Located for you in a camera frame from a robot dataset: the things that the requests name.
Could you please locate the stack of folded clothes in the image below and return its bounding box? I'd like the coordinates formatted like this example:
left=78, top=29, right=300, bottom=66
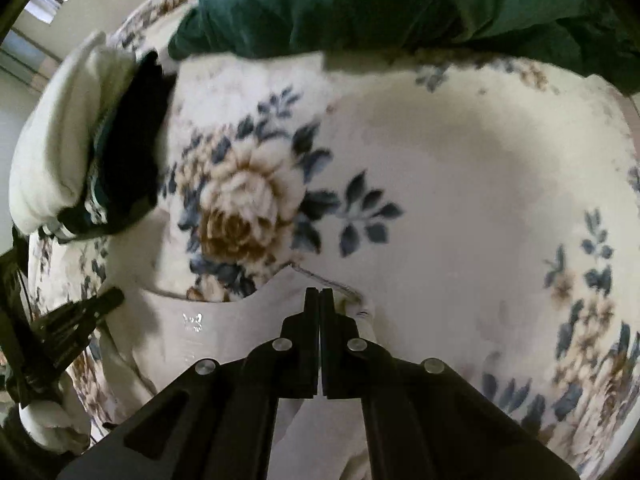
left=9, top=30, right=140, bottom=237

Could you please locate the white fuzzy cloth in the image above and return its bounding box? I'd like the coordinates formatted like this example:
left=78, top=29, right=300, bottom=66
left=17, top=391, right=94, bottom=456

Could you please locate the teal patterned folded cloth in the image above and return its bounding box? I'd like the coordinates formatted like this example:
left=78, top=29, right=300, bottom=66
left=82, top=110, right=119, bottom=225

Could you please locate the floral fleece blanket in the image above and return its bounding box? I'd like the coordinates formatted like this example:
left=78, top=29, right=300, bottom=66
left=27, top=0, right=640, bottom=480

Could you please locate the white small garment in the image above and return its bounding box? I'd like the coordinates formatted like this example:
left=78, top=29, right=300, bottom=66
left=97, top=265, right=387, bottom=480

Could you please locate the dark green cloth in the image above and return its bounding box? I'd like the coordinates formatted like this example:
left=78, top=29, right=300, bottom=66
left=167, top=0, right=640, bottom=97

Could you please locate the black folded cloth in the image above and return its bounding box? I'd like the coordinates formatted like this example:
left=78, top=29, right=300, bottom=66
left=55, top=50, right=179, bottom=247

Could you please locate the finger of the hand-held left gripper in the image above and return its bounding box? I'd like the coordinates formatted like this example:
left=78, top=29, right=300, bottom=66
left=30, top=287, right=126, bottom=362

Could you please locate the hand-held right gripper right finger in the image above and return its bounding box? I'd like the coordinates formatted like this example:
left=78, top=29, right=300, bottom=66
left=320, top=288, right=582, bottom=480

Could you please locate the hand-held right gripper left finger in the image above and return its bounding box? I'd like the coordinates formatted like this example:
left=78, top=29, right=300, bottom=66
left=57, top=287, right=320, bottom=480

